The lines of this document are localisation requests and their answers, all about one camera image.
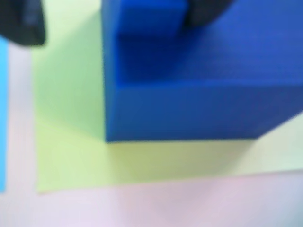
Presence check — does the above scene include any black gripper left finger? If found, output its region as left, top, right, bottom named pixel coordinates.
left=0, top=0, right=46, bottom=46

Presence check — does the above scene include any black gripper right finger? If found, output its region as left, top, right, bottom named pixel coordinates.
left=184, top=0, right=234, bottom=29

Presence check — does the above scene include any tiny blue cube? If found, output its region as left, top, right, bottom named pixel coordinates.
left=116, top=0, right=189, bottom=83

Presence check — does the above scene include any large blue cube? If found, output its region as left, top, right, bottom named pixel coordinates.
left=101, top=0, right=303, bottom=143

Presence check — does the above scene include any light blue paper square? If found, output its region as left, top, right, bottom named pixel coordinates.
left=0, top=35, right=9, bottom=193

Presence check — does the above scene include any green paper square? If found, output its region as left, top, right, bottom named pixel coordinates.
left=32, top=0, right=303, bottom=195

